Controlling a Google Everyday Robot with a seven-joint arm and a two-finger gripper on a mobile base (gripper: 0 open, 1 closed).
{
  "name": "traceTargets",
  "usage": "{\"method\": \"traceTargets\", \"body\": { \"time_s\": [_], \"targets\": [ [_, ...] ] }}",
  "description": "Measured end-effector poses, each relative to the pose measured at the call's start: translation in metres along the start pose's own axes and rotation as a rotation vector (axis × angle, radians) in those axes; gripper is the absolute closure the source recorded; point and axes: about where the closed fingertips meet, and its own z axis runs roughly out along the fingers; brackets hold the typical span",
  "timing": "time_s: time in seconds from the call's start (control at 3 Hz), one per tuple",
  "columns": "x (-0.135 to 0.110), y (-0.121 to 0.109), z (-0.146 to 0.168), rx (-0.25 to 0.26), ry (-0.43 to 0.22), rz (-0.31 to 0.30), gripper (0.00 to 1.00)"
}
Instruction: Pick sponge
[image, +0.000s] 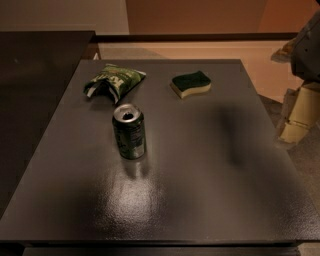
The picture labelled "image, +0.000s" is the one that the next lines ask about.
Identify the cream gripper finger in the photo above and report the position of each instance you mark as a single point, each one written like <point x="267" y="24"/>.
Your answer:
<point x="300" y="112"/>

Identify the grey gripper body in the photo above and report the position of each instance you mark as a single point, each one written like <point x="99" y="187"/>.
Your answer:
<point x="307" y="55"/>

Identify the green and yellow sponge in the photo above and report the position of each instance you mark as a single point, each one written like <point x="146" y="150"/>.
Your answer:
<point x="191" y="84"/>

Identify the green soda can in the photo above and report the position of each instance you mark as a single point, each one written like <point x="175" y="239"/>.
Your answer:
<point x="129" y="130"/>

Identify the green crumpled chip bag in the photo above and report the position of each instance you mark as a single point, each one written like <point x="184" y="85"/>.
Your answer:
<point x="114" y="80"/>

